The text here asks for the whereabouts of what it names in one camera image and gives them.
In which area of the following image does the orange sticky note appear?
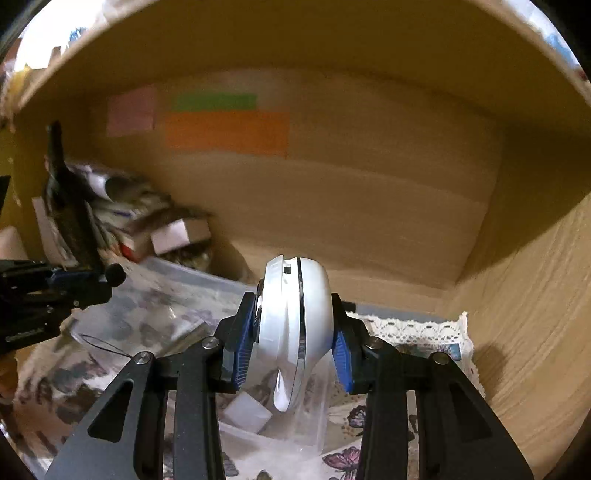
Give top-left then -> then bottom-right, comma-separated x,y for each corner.
164,111 -> 291,158

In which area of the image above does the white computer mouse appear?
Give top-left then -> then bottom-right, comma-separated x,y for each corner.
255,254 -> 334,413

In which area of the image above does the green sticky note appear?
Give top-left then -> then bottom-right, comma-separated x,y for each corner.
173,93 -> 258,112

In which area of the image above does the pink sticky note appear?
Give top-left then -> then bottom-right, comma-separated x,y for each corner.
106,85 -> 158,137

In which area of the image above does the small white box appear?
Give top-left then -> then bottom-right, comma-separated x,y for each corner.
150,217 -> 211,256

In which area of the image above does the pile of papers and packets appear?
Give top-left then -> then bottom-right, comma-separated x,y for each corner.
31,159 -> 215,268

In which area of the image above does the clear plastic bag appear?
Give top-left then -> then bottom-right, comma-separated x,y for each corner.
69,258 -> 333,462

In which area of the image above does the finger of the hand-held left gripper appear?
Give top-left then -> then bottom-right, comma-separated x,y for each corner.
45,263 -> 126,309

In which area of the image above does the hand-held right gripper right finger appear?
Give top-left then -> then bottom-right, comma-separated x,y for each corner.
330,294 -> 536,480

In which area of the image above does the butterfly print cloth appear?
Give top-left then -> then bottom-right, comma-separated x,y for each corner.
0,258 -> 485,480

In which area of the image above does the wooden shelf cabinet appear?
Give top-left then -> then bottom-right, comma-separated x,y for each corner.
9,0 -> 591,480

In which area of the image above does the dark patterned cloth piece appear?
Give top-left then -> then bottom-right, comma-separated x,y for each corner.
44,121 -> 103,271

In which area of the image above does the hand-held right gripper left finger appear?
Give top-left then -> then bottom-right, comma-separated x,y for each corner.
45,292 -> 258,480

